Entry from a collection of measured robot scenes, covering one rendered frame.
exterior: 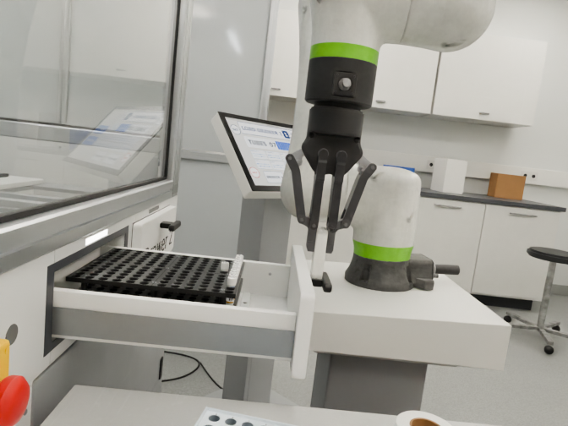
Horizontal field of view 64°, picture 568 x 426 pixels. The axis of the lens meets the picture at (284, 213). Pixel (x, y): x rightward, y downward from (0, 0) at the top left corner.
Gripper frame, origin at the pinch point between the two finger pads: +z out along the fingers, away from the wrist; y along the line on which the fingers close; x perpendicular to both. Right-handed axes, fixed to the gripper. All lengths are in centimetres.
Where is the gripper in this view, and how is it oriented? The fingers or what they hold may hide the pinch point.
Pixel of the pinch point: (319, 252)
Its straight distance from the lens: 65.0
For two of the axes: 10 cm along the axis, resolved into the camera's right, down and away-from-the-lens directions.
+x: -0.2, -1.4, 9.9
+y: 9.9, 1.1, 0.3
